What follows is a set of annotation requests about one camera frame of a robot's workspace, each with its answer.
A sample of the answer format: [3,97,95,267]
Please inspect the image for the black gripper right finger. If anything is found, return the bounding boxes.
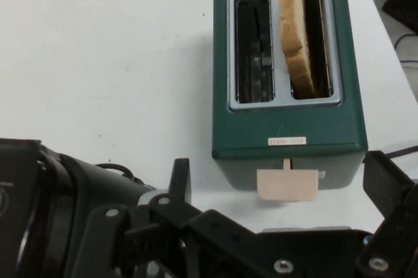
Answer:
[355,149,418,278]

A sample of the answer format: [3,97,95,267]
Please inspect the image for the toasted bread slice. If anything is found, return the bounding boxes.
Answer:
[275,0,317,99]

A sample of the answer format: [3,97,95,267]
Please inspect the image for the thin black floor cable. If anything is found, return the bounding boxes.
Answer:
[393,32,418,65]

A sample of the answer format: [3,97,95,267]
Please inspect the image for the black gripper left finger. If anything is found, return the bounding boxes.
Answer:
[81,158,276,278]

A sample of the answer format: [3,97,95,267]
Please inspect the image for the dark green two-slot toaster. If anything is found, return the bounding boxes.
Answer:
[211,0,369,191]

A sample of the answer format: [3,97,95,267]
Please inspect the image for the black power adapter brick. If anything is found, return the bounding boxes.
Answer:
[381,0,418,35]

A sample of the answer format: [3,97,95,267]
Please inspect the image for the black toaster power cord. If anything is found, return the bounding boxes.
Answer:
[366,146,418,160]

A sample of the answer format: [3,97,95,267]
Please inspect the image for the beige toaster lever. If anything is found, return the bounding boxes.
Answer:
[256,157,320,202]

